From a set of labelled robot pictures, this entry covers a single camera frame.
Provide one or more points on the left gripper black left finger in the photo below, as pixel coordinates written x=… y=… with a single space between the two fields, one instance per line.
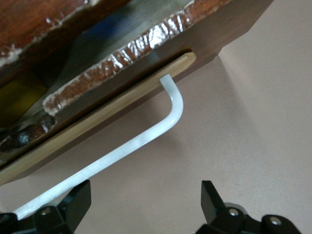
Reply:
x=73 y=207

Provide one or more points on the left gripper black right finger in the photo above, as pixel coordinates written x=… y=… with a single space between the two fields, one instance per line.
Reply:
x=212 y=207

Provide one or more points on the yellow cube block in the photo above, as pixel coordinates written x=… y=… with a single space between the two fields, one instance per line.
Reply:
x=17 y=97

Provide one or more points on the dark wooden drawer cabinet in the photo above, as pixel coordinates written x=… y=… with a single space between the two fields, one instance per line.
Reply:
x=36 y=24

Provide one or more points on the brown table cover sheet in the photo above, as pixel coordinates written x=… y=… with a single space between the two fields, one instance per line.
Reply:
x=243 y=122

